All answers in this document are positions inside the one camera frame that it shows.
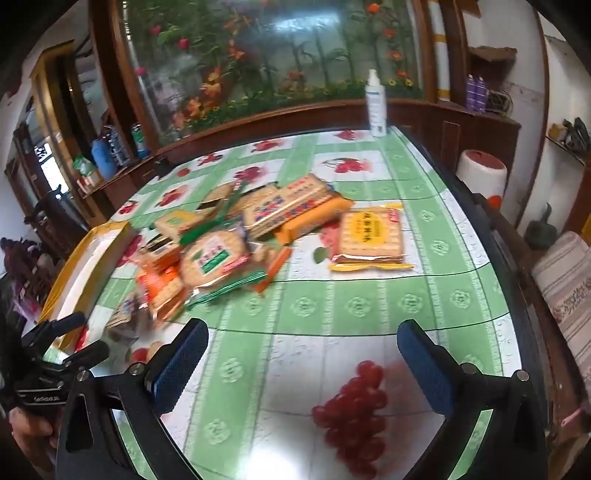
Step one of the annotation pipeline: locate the dark clear bottle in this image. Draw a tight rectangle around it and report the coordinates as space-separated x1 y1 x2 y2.
108 124 132 167

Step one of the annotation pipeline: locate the pile of cracker packets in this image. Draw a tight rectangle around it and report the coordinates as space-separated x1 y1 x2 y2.
106 173 354 333

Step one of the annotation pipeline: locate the green can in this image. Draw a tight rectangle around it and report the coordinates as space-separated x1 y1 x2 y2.
130 122 151 160

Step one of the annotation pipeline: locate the white red round container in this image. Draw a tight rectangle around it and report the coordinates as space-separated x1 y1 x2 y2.
456 148 508 204

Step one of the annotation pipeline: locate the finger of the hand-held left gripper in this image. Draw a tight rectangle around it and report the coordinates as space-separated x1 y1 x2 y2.
21 311 88 344
41 340 110 370

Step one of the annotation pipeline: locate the person's left hand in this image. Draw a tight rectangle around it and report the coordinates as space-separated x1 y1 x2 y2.
9 406 58 467

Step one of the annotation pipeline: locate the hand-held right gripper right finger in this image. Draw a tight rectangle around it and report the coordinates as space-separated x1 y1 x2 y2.
397 318 550 480

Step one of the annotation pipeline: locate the green white pouch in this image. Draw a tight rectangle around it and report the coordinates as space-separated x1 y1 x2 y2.
71 156 100 188

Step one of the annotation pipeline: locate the white spray bottle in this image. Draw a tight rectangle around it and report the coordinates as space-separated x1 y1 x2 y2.
365 68 389 138

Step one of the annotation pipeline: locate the red blue print biscuit pack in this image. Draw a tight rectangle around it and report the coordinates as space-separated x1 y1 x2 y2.
238 184 303 230

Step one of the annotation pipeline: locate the striped cushion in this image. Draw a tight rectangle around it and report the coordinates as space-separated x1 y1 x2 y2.
531 231 591 393

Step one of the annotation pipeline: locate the dark figurine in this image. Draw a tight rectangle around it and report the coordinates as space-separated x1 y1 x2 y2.
524 202 566 250

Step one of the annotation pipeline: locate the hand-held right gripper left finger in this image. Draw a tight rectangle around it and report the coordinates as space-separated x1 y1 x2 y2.
55 318 209 480

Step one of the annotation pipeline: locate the blue bottle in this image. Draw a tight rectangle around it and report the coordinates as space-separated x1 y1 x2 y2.
91 137 116 182

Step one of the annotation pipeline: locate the yellow label square biscuit pack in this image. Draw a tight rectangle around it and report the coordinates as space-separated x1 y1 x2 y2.
328 205 415 271

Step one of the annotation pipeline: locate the wooden wall cabinet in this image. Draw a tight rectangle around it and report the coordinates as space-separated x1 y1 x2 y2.
78 0 525 208

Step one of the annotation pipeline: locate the yellow cardboard box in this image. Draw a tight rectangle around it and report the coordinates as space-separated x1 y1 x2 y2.
39 220 139 352

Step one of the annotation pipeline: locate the wire basket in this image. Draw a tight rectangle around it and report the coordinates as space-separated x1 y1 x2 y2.
487 88 513 116

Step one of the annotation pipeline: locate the flower mural glass panel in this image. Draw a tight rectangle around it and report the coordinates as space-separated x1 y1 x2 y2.
111 0 426 144

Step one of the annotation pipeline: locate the green floral tablecloth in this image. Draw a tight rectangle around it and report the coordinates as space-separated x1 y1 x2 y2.
83 124 532 480

